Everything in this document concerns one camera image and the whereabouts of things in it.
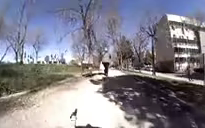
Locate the person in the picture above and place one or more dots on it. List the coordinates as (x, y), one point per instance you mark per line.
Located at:
(106, 64)

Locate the dark evergreen tree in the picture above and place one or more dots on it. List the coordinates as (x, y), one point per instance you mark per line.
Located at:
(125, 51)

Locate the tall bare tree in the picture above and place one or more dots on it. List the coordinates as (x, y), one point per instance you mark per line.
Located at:
(87, 36)

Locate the pale dirt path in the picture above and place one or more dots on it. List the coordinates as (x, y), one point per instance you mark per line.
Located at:
(73, 100)

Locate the robot's own part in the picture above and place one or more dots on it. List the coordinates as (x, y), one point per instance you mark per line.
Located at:
(74, 115)

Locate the pale pavement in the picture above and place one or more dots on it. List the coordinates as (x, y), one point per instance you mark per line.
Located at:
(176, 77)

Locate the grass bank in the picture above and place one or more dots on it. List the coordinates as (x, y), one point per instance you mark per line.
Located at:
(23, 75)

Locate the pale apartment building with balconies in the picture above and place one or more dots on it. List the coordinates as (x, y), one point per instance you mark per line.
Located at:
(180, 40)

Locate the row of bare trees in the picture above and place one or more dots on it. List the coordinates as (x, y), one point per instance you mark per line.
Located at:
(21, 50)

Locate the sign on pole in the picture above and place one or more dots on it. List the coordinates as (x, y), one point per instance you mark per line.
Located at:
(204, 43)

